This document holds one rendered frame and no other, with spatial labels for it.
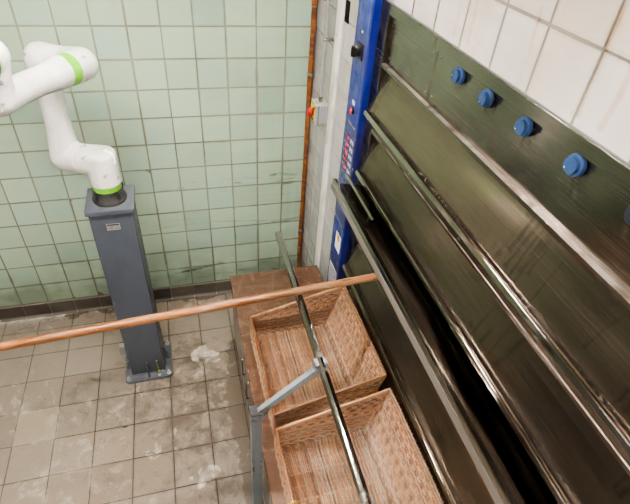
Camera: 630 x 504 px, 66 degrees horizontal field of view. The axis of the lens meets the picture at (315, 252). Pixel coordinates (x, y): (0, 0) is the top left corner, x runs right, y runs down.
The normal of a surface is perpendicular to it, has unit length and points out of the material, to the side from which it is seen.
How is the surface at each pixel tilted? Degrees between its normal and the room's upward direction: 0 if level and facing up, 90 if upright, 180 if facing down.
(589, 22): 90
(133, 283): 90
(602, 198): 90
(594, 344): 69
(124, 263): 90
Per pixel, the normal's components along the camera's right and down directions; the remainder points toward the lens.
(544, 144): -0.96, 0.11
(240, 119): 0.25, 0.63
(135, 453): 0.07, -0.77
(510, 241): -0.88, -0.16
